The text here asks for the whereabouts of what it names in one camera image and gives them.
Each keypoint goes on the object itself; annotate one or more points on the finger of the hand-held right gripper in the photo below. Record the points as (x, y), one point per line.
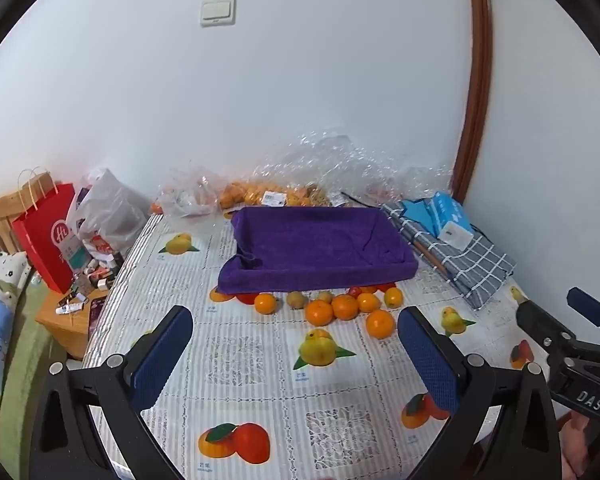
(535, 320)
(587, 306)

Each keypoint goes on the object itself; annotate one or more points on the round orange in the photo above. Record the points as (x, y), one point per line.
(380, 323)
(265, 303)
(368, 302)
(345, 307)
(393, 297)
(319, 312)

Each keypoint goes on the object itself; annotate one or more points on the green-yellow fruit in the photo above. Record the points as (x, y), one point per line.
(297, 299)
(325, 296)

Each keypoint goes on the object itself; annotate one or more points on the large clear bag of oranges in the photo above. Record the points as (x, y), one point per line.
(330, 170)

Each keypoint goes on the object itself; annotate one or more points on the white patterned pillow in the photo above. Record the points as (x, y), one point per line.
(2, 272)

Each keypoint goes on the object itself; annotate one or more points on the white plastic bag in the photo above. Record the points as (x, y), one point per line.
(107, 215)

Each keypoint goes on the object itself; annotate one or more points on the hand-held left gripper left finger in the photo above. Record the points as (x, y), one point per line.
(162, 355)

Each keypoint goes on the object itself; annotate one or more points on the fruit print tablecloth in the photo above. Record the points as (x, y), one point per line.
(260, 360)

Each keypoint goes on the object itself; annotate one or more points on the white price label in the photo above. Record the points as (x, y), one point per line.
(273, 199)

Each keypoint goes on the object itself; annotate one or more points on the red paper bag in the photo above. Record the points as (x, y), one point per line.
(45, 240)

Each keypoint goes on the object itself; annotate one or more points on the pile of small bottles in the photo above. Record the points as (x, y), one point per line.
(100, 272)

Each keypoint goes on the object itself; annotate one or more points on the small clear plastic bag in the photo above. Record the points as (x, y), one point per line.
(190, 195)

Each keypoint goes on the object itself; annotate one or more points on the grey plaid cloth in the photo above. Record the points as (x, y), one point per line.
(475, 265)

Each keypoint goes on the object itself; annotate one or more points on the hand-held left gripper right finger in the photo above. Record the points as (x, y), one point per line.
(430, 355)

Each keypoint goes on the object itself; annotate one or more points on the wooden nightstand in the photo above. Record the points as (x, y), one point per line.
(65, 327)

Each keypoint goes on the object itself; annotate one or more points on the small red fruit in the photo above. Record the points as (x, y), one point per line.
(356, 291)

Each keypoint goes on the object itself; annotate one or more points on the wooden stick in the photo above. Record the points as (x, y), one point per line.
(430, 256)

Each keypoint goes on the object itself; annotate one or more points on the light blue tissue pack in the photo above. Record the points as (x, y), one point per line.
(447, 210)

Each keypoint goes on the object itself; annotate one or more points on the white light switch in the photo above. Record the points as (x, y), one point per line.
(218, 12)

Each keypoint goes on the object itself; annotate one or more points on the purple towel covered tray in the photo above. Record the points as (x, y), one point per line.
(305, 250)

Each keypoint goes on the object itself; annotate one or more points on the white tube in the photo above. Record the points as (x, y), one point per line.
(70, 306)

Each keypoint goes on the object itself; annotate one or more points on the green blanket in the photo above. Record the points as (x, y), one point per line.
(25, 360)

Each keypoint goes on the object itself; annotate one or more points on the brown wooden door frame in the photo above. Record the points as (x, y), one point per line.
(480, 60)

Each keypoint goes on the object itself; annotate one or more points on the dark purple packet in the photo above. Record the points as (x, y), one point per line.
(97, 317)

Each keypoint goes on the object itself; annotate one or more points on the person's right hand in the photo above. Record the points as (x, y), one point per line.
(580, 450)

